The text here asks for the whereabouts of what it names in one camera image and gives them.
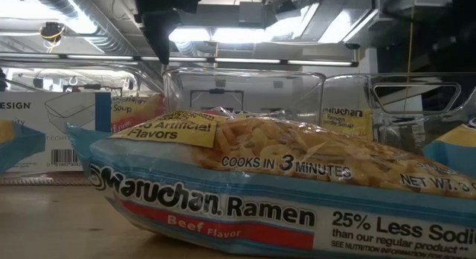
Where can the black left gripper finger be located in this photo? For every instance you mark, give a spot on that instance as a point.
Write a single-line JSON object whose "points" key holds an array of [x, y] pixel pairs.
{"points": [[161, 32]]}

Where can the red Maruchan beef ramen pack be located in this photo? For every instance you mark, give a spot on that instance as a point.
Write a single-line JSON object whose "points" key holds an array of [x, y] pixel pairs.
{"points": [[134, 112]]}

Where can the blue Maruchan beef ramen pack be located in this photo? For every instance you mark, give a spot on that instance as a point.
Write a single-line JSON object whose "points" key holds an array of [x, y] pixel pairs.
{"points": [[453, 147], [18, 147], [260, 199]]}

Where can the yellow Maruchan chicken ramen pack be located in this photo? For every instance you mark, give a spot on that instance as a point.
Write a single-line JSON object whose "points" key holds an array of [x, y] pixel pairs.
{"points": [[346, 125]]}

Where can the clear plastic bin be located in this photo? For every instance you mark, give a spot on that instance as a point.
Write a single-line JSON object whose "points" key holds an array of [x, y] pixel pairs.
{"points": [[409, 132], [141, 84], [241, 102]]}

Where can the ceiling light panel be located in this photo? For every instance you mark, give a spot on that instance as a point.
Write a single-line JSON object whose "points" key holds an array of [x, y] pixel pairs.
{"points": [[223, 35]]}

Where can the white product box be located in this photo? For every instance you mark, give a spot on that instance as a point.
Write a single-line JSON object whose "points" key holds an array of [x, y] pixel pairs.
{"points": [[56, 140]]}

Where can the black aluminium rig frame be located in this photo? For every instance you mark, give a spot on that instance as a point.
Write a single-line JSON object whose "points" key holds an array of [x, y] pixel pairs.
{"points": [[135, 58]]}

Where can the silver ceiling air duct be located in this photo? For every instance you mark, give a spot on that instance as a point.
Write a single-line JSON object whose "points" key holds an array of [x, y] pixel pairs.
{"points": [[93, 24]]}

